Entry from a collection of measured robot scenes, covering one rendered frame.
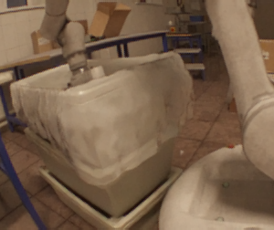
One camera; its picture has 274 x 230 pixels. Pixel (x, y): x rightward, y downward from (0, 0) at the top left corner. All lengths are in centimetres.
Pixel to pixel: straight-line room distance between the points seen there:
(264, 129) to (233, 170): 37
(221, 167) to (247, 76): 41
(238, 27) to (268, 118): 18
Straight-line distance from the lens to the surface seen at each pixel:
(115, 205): 73
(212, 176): 79
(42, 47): 237
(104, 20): 196
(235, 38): 44
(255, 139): 44
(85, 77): 61
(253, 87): 45
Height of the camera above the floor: 80
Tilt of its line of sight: 22 degrees down
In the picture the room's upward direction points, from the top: 8 degrees counter-clockwise
